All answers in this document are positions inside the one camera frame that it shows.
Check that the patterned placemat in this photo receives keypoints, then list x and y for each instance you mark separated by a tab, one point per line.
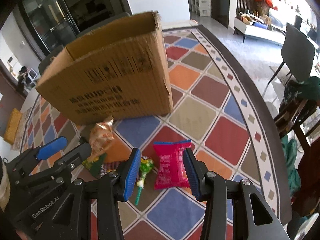
21	130

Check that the woven yellow tissue box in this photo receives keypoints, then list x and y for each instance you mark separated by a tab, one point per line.
12	126

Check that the dark brown snack packet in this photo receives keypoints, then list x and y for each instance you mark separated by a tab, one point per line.
108	167

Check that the tan waffle snack packet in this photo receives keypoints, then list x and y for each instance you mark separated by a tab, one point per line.
100	138

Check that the brown cardboard box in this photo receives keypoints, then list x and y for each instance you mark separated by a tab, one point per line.
118	70

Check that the white low cabinet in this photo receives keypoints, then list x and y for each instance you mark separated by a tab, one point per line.
248	29

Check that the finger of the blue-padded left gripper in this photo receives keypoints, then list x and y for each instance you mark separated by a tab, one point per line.
61	168
25	163

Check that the green lollipop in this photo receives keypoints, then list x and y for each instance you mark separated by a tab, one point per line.
146	166

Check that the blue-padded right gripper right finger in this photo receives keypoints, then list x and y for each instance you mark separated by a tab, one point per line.
252	216

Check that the pink snack packet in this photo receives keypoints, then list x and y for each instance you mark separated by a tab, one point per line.
171	171

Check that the black glass sliding door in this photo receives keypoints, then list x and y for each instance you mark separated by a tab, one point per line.
49	26

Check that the dark green snack packet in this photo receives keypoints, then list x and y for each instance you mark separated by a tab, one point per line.
94	167

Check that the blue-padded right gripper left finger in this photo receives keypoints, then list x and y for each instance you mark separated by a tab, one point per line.
116	186

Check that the colourful diamond pattern tablecloth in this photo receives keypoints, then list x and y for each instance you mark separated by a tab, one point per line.
215	105

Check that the dark wooden chair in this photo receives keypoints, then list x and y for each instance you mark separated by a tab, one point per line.
299	102

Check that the grey chair right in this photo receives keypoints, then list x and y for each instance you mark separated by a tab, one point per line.
297	53

